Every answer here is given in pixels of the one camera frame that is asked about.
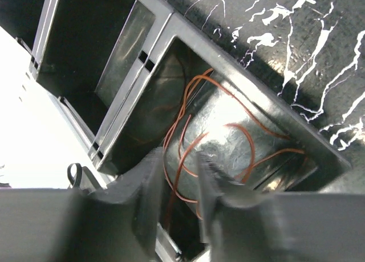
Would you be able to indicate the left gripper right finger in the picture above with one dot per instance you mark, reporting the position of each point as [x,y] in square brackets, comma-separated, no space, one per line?
[245,225]

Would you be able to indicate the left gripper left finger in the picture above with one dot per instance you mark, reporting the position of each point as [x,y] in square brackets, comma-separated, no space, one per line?
[118,223]

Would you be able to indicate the black sorting bin right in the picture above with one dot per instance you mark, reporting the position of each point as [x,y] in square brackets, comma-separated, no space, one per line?
[188,103]

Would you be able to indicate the black sorting bin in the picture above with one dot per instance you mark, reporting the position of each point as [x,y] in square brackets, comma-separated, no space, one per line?
[188,103]
[90,55]

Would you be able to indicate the black sorting bin middle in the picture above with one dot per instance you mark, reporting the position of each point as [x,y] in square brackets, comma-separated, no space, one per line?
[90,55]

